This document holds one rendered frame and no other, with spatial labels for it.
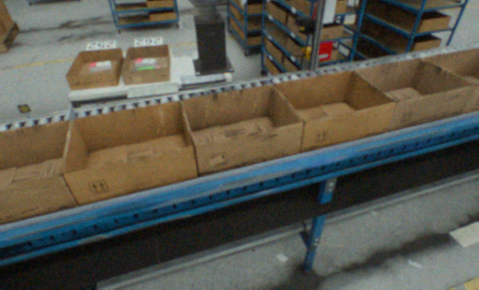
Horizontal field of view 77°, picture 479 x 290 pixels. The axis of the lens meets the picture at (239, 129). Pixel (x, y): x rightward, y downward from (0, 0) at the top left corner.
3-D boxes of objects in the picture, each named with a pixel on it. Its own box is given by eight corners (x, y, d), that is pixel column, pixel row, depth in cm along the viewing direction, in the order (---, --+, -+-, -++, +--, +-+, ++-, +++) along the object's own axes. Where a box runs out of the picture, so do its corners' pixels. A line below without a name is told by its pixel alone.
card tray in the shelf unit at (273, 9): (267, 11, 307) (268, 1, 301) (294, 7, 315) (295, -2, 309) (284, 23, 277) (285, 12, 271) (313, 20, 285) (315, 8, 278)
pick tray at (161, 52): (170, 56, 221) (168, 43, 215) (170, 81, 192) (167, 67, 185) (131, 60, 218) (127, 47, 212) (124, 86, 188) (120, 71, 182)
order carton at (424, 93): (410, 87, 156) (421, 56, 146) (457, 119, 134) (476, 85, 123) (344, 100, 147) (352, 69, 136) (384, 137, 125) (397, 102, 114)
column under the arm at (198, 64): (192, 60, 217) (186, 13, 196) (227, 56, 221) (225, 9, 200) (195, 76, 196) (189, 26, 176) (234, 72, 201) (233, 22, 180)
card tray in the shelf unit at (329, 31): (286, 26, 272) (287, 15, 265) (316, 22, 279) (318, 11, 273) (309, 42, 241) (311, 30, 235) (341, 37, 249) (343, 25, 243)
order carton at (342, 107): (344, 100, 147) (352, 69, 137) (384, 137, 125) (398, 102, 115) (270, 115, 138) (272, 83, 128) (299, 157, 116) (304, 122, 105)
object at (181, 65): (218, 47, 241) (218, 43, 240) (232, 81, 197) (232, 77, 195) (86, 60, 226) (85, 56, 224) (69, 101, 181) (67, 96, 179)
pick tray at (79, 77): (124, 60, 218) (122, 47, 211) (118, 86, 188) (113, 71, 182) (83, 64, 214) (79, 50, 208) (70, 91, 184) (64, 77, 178)
